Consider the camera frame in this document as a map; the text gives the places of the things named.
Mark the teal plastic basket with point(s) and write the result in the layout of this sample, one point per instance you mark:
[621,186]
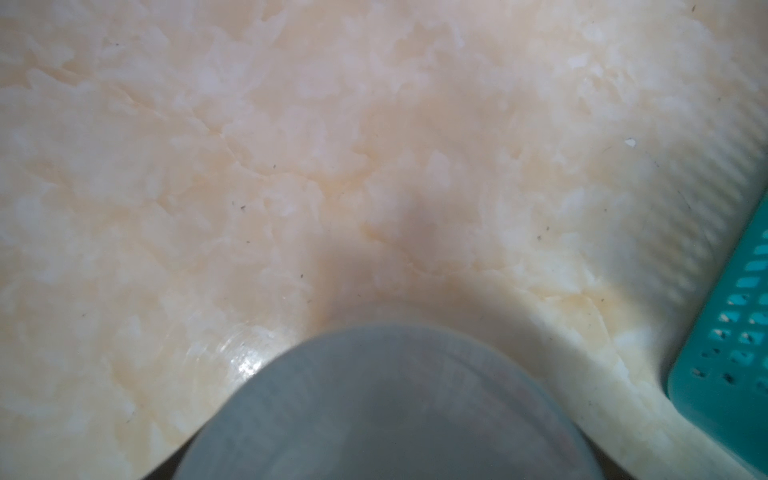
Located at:
[719,380]

